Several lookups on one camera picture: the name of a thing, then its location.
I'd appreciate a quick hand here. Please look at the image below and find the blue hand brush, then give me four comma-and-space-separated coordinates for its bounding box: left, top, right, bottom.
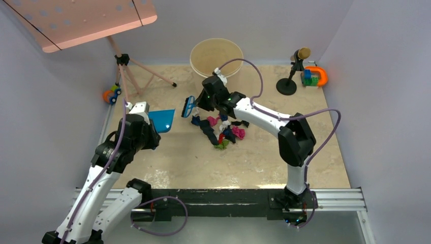
181, 96, 195, 118

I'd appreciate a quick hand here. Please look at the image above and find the blue dustpan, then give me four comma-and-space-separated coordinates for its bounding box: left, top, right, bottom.
148, 109, 175, 134

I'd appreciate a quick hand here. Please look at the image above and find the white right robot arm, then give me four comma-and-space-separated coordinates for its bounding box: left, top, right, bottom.
196, 75, 317, 211

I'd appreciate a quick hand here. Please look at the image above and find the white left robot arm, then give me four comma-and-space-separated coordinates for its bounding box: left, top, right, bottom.
42, 112, 161, 243

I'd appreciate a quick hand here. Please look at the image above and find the white paper scrap right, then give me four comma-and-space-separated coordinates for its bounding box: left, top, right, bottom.
192, 107, 200, 117

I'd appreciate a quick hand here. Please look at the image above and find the pink paper scrap left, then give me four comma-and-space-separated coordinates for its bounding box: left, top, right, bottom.
207, 116, 220, 127

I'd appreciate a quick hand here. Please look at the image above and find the pink paper scrap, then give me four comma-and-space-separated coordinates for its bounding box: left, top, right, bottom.
231, 126, 245, 140
207, 116, 220, 127

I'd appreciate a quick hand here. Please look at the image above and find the dark blue scrap front left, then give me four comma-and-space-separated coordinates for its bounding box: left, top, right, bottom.
191, 116, 201, 126

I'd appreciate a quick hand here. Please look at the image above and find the long black paper scrap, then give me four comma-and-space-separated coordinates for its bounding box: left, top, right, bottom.
199, 119, 219, 145

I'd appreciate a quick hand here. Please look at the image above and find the black paper scrap by brush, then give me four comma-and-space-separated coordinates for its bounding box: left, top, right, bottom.
231, 120, 250, 128

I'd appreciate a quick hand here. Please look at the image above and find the black paper scrap centre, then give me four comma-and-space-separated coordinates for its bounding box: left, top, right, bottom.
223, 130, 236, 144

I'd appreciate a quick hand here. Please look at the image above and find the beige round bin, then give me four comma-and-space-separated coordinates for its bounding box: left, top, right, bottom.
189, 38, 244, 97

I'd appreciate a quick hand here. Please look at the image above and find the red paper scrap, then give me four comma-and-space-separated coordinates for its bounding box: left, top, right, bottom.
218, 133, 225, 144

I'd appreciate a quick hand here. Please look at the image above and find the pink paper scrap right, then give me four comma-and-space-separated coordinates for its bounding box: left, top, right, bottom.
231, 126, 245, 140

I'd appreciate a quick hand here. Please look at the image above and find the orange wheeled toy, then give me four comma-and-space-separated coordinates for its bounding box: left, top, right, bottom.
102, 85, 121, 105

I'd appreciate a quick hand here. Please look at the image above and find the green paper scrap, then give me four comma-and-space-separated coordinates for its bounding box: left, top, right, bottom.
214, 139, 230, 150

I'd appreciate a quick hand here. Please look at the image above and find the black microphone stand toy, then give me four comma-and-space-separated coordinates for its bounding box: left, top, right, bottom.
276, 47, 311, 96

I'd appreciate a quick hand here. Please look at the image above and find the orange colourful block toy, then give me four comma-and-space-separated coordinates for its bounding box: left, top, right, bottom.
300, 66, 329, 87

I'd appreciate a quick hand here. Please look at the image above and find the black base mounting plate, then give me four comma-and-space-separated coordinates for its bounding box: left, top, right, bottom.
131, 189, 318, 226

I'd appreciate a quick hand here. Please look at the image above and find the pink music stand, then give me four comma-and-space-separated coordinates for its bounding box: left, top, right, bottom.
2, 0, 177, 96

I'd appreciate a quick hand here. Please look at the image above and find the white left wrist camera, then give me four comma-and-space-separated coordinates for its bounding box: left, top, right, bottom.
126, 102, 149, 117

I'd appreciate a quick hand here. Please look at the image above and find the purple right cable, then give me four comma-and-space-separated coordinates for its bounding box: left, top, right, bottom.
219, 58, 342, 230

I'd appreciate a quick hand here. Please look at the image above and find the aluminium frame rail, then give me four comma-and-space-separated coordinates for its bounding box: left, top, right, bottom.
60, 104, 376, 244

